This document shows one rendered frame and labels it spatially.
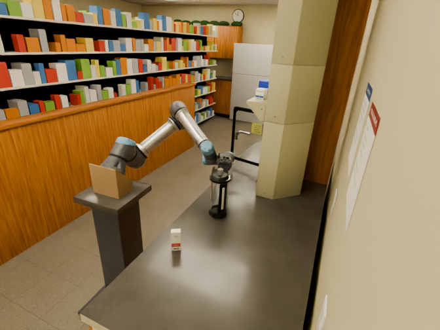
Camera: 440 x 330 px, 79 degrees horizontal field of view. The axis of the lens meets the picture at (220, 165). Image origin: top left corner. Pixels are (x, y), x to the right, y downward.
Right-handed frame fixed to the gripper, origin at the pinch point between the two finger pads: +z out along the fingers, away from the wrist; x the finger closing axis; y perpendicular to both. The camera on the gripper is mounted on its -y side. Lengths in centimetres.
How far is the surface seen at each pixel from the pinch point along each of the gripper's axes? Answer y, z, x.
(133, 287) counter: -25, 53, -23
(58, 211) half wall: -89, -81, -169
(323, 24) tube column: 77, -23, 42
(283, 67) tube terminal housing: 57, -19, 25
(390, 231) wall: 39, 99, 32
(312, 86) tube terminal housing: 49, -25, 42
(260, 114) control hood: 32.3, -22.8, 16.9
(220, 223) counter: -21.3, 6.9, 2.6
